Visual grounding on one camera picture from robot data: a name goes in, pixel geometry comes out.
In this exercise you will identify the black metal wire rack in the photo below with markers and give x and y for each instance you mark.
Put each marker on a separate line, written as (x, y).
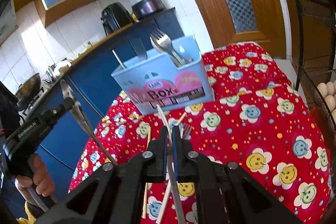
(309, 78)

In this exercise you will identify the black wok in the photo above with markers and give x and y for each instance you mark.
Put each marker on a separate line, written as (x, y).
(28, 90)

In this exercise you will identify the light blue utensil holder box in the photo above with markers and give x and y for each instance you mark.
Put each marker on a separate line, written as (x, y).
(156, 81)

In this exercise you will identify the black air fryer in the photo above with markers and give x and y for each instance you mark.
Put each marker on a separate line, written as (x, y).
(114, 17)

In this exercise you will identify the white egg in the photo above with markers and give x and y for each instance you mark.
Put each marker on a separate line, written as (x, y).
(322, 88)
(330, 101)

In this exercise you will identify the person's left hand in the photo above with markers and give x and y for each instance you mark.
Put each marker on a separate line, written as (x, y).
(41, 178)

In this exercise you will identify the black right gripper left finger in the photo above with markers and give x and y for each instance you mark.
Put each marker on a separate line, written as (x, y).
(113, 193)

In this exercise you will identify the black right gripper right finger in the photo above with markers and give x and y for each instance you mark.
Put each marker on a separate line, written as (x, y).
(225, 193)

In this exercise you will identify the dark fork in box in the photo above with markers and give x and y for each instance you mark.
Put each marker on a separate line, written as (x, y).
(139, 48)

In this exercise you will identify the wooden side cabinet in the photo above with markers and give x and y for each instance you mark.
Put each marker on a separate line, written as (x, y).
(317, 34)

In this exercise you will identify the red floral tablecloth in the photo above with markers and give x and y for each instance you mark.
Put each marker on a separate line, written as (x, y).
(256, 120)

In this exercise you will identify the silver fork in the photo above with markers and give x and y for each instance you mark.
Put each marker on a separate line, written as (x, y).
(173, 181)
(163, 44)

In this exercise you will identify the dark rice cooker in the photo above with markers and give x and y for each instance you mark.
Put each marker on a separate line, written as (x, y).
(145, 8)

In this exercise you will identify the silver knife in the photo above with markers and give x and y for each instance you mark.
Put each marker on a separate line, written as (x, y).
(81, 118)

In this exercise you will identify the blue lower kitchen cabinets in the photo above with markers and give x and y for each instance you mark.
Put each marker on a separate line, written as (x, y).
(95, 89)

